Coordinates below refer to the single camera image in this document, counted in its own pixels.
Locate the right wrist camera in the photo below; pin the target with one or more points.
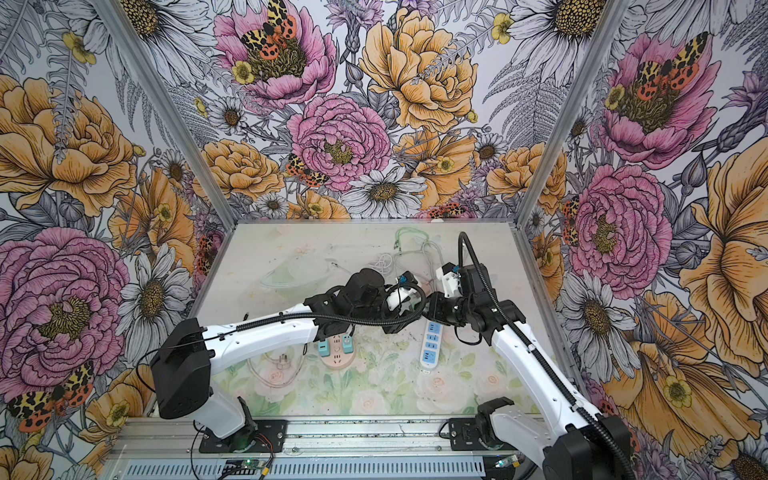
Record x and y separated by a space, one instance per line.
448 280

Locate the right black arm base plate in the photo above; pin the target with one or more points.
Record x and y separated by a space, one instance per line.
464 434

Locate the teal charger with white cable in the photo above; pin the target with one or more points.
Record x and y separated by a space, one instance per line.
347 344

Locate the aluminium front rail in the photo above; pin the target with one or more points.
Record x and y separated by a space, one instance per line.
327 436

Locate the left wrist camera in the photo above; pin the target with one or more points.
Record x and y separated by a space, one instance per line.
402 296

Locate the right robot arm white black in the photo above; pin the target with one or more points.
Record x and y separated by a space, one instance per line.
574 440

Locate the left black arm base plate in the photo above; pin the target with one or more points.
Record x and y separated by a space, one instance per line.
263 436

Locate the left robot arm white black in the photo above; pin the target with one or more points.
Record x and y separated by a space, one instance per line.
183 368

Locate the teal charger with black cable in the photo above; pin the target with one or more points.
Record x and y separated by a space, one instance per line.
324 349

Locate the pink charger adapter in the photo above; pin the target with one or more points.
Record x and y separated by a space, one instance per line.
338 345

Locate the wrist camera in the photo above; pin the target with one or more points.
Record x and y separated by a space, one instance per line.
402 296
448 280

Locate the round pink power socket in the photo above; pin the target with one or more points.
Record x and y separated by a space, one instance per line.
337 362

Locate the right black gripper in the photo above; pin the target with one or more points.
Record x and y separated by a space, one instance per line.
434 310

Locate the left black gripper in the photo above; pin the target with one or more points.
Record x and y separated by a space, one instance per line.
393 327

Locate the white blue power strip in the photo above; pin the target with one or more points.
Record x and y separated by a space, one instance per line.
431 345

